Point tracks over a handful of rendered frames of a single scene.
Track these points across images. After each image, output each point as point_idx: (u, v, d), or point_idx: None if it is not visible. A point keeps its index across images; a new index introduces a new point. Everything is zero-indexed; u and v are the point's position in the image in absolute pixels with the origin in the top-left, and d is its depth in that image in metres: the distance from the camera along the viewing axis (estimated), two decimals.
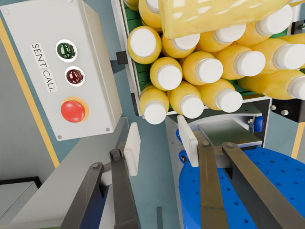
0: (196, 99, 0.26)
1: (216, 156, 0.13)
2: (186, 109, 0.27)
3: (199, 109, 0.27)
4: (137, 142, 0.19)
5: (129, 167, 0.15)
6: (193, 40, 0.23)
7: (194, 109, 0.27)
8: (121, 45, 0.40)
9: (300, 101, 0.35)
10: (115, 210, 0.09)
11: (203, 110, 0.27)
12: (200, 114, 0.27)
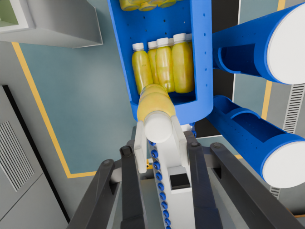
0: None
1: (204, 156, 0.13)
2: None
3: None
4: (144, 140, 0.19)
5: (139, 164, 0.15)
6: None
7: None
8: None
9: None
10: (123, 206, 0.09)
11: None
12: None
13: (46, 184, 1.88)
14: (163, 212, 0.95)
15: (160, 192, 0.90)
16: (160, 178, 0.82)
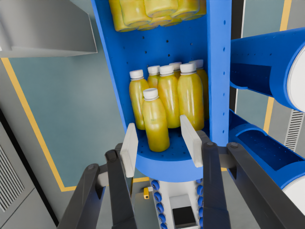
0: None
1: (220, 156, 0.13)
2: None
3: None
4: (135, 143, 0.19)
5: (125, 169, 0.15)
6: None
7: None
8: None
9: None
10: (113, 211, 0.09)
11: None
12: None
13: (37, 199, 1.77)
14: None
15: (161, 223, 0.81)
16: (162, 210, 0.73)
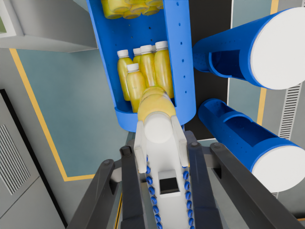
0: (162, 119, 0.20)
1: (204, 156, 0.13)
2: (149, 131, 0.20)
3: (167, 131, 0.20)
4: (144, 140, 0.19)
5: (139, 164, 0.15)
6: None
7: (161, 132, 0.20)
8: None
9: None
10: (123, 206, 0.09)
11: (172, 133, 0.20)
12: (169, 138, 0.21)
13: (42, 187, 1.89)
14: (154, 216, 0.95)
15: (151, 196, 0.90)
16: (150, 182, 0.82)
